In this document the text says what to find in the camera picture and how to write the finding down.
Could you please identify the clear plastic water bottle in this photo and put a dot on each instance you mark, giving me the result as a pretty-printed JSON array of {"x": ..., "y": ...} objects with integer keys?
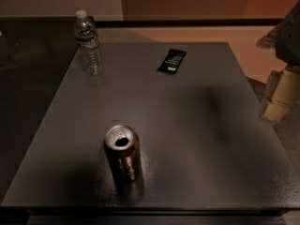
[{"x": 87, "y": 37}]

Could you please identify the orange soda can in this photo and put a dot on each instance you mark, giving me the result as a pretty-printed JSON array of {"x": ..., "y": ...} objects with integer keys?
[{"x": 122, "y": 148}]

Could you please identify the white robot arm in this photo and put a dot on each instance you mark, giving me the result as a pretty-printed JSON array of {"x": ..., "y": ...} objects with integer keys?
[{"x": 285, "y": 38}]

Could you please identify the black rxbar chocolate wrapper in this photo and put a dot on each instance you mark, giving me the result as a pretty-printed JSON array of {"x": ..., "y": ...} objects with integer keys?
[{"x": 172, "y": 61}]

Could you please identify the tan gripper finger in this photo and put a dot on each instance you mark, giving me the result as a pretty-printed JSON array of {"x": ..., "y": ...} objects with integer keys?
[{"x": 281, "y": 93}]

